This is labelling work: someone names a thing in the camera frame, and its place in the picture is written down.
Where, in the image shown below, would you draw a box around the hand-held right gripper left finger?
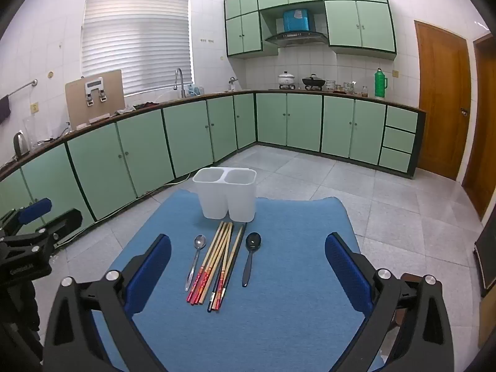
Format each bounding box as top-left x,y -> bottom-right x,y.
42,233 -> 173,372

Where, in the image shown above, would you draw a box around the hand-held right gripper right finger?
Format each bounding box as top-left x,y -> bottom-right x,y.
325,232 -> 455,372

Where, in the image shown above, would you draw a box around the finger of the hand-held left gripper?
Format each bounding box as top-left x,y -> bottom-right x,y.
39,209 -> 83,246
0,197 -> 52,237

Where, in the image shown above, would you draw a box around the metal spoon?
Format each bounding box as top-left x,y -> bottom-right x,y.
184,234 -> 207,292

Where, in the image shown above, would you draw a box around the red patterned bamboo chopstick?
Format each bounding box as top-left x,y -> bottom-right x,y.
187,222 -> 224,303
192,222 -> 228,305

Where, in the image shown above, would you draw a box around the red orange banded chopstick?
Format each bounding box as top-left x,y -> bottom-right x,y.
213,224 -> 235,312
197,222 -> 231,305

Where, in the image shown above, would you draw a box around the black chopstick with silver band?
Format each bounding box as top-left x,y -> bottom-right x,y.
219,225 -> 246,311
207,224 -> 247,312

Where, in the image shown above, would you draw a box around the black plastic spoon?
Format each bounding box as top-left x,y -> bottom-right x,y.
242,232 -> 262,288

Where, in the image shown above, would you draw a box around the white two-compartment utensil holder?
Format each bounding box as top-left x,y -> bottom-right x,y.
193,166 -> 257,222

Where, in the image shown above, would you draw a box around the dark electric kettle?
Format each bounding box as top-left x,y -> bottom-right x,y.
13,132 -> 30,160

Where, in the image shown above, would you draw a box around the clear plastic pitcher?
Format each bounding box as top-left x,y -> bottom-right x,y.
22,114 -> 52,151

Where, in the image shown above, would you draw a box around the long green base cabinet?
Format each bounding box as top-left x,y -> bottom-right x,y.
0,92 -> 256,237

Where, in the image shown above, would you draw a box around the metal towel bar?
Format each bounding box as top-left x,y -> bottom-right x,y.
0,79 -> 38,102

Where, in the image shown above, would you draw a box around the wooden board with white clamp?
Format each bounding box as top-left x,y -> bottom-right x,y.
64,69 -> 126,131

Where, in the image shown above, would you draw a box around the black box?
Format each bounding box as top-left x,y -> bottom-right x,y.
473,217 -> 496,300

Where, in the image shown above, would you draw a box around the green base cabinet with drawers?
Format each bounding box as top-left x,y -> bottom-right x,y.
254,90 -> 427,179

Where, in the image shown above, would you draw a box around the metal kitchen faucet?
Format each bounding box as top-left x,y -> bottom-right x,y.
174,68 -> 187,100

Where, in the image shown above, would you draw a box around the green thermos flask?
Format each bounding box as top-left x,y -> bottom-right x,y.
374,68 -> 388,99

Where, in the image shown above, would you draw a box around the white window blind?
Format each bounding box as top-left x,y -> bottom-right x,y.
81,0 -> 194,97

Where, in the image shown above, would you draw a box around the black wok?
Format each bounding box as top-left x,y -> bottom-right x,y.
302,73 -> 327,91

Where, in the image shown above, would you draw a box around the brown wooden door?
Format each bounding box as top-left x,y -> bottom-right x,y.
462,33 -> 496,222
414,20 -> 472,181

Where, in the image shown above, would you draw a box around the range hood with blue cover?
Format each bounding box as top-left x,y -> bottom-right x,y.
264,8 -> 329,47

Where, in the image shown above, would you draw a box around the green wall cabinets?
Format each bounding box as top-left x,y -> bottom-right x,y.
224,0 -> 398,61

